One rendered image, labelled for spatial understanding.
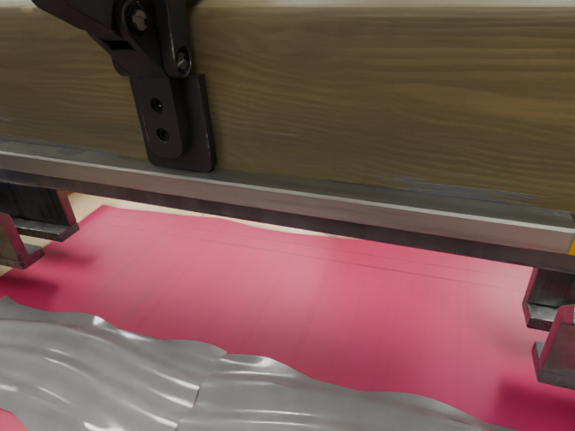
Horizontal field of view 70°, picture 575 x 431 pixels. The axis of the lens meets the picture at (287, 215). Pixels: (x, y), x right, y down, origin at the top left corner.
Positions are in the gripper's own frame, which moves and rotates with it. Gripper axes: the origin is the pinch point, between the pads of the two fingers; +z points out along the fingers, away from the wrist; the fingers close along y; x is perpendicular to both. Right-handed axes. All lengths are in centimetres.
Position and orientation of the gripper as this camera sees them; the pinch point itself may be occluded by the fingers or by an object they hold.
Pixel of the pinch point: (198, 109)
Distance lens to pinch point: 19.7
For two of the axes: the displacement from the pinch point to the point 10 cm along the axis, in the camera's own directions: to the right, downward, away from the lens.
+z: 0.4, 8.6, 5.1
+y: -3.2, 5.0, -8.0
